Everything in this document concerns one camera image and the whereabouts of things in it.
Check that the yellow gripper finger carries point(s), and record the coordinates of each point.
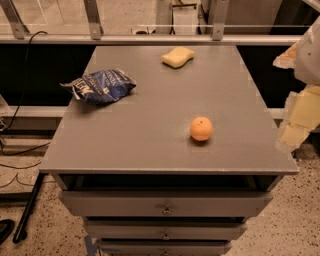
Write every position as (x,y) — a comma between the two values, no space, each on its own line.
(286,60)
(301,117)

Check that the orange fruit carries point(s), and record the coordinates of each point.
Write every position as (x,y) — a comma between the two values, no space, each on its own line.
(201,129)

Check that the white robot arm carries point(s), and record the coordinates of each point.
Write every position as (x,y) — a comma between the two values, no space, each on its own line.
(307,62)

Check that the blue chip bag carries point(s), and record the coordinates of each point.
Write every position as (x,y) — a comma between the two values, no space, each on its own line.
(101,87)

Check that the yellow sponge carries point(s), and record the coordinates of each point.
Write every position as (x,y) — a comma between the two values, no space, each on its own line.
(178,57)

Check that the grey drawer cabinet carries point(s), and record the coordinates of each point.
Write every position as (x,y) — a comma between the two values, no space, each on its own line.
(143,141)

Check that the middle grey drawer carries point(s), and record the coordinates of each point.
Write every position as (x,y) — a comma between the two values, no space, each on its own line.
(165,229)

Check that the grey drawer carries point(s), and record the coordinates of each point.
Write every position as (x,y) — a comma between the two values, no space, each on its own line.
(165,229)
(165,203)
(164,248)

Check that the bottom grey drawer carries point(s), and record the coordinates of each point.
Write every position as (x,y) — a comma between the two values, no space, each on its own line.
(164,248)

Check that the top grey drawer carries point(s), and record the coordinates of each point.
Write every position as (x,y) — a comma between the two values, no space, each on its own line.
(165,203)

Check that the grey metal railing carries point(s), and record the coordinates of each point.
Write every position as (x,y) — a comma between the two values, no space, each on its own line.
(152,22)

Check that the black metal bar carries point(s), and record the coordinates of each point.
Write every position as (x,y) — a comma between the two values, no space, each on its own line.
(21,233)

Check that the black object on floor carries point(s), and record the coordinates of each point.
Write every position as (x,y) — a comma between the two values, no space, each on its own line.
(6,228)

